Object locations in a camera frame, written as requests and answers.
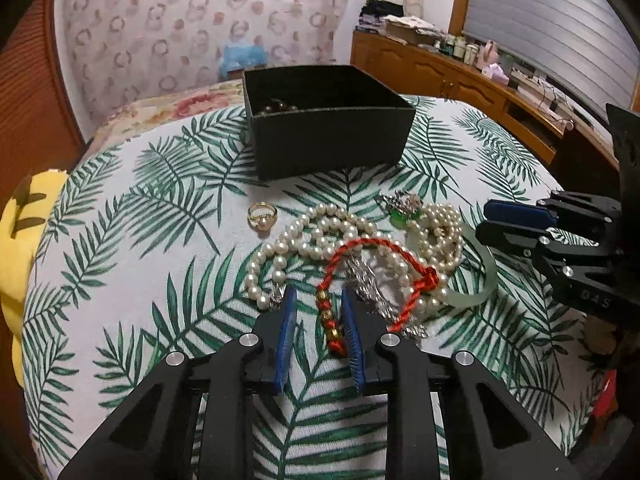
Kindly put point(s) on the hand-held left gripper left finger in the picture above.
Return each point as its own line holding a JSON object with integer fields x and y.
{"x": 286, "y": 330}

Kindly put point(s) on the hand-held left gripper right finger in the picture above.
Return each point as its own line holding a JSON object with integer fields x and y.
{"x": 354, "y": 340}

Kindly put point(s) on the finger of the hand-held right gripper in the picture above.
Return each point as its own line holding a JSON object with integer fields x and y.
{"x": 520, "y": 214}
{"x": 505, "y": 237}

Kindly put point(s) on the black jewelry box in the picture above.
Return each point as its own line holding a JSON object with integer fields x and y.
{"x": 325, "y": 125}

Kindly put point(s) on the pale green jade bangle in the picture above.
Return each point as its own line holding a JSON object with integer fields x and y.
{"x": 480, "y": 285}

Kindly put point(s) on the pink tissue box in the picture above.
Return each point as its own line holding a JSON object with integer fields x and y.
{"x": 497, "y": 72}

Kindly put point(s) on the wooden cabinet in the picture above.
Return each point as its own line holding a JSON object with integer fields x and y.
{"x": 450, "y": 85}

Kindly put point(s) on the pink bottle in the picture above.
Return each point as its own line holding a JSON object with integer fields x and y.
{"x": 489, "y": 54}

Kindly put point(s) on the grey window blind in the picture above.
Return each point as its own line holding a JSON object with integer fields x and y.
{"x": 550, "y": 15}

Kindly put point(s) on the row of small bottles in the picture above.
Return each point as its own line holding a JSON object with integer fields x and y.
{"x": 460, "y": 49}

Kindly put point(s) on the cardboard box with papers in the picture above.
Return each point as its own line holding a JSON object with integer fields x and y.
{"x": 410, "y": 27}

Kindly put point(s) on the stack of folded clothes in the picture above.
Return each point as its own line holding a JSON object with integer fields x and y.
{"x": 380, "y": 12}

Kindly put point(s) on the floral blanket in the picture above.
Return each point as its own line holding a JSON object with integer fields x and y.
{"x": 165, "y": 105}

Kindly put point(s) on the blue plastic bag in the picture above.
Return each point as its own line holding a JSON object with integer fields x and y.
{"x": 242, "y": 55}

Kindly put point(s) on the yellow plush toy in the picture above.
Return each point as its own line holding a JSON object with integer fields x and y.
{"x": 20, "y": 240}

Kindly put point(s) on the brown ribbed wardrobe door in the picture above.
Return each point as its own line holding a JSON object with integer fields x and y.
{"x": 35, "y": 100}

